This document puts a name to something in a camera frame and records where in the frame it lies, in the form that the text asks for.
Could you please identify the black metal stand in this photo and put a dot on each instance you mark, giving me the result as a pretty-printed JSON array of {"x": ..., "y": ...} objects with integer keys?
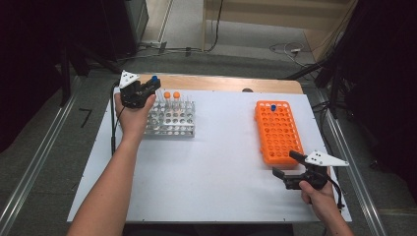
[
  {"x": 67, "y": 72},
  {"x": 334, "y": 85}
]

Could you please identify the orange-capped test tube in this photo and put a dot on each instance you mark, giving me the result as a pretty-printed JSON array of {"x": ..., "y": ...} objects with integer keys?
[
  {"x": 167, "y": 95},
  {"x": 176, "y": 95}
]

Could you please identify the metal floor rail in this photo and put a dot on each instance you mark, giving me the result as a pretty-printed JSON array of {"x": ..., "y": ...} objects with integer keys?
[
  {"x": 360, "y": 187},
  {"x": 36, "y": 160}
]

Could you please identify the blue-capped test tube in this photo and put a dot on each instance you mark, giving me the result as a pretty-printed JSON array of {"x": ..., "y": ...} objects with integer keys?
[
  {"x": 273, "y": 107},
  {"x": 154, "y": 78}
]

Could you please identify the dark cabinet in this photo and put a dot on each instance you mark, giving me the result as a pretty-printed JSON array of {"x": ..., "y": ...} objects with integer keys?
[{"x": 128, "y": 26}]

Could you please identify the person's right hand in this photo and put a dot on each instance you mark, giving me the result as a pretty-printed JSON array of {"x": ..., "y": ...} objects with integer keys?
[{"x": 319, "y": 200}]

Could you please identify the grey power strip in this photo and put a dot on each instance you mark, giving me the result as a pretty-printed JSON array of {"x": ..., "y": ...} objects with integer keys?
[{"x": 152, "y": 45}]

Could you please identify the white table board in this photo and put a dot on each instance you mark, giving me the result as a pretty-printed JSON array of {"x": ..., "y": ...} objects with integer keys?
[{"x": 209, "y": 177}]

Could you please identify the person's left hand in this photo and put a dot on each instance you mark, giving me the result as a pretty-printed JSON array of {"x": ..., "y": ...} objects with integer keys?
[{"x": 132, "y": 123}]

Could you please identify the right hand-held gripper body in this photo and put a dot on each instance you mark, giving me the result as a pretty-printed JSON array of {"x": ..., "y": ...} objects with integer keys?
[{"x": 308, "y": 178}]

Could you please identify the clear uncapped test tube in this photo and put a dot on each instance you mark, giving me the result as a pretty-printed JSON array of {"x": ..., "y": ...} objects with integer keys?
[
  {"x": 183, "y": 101},
  {"x": 189, "y": 101}
]

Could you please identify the metal test tube rack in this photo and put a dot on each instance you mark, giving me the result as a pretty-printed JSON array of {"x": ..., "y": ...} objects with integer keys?
[{"x": 173, "y": 121}]

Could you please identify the wooden partition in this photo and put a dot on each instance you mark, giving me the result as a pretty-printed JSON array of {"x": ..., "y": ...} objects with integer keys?
[{"x": 262, "y": 10}]

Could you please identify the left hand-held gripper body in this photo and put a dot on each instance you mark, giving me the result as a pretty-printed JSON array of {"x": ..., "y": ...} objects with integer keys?
[{"x": 132, "y": 95}]

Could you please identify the orange plastic test tube rack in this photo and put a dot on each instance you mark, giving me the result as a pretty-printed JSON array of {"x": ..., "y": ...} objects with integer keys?
[{"x": 278, "y": 134}]

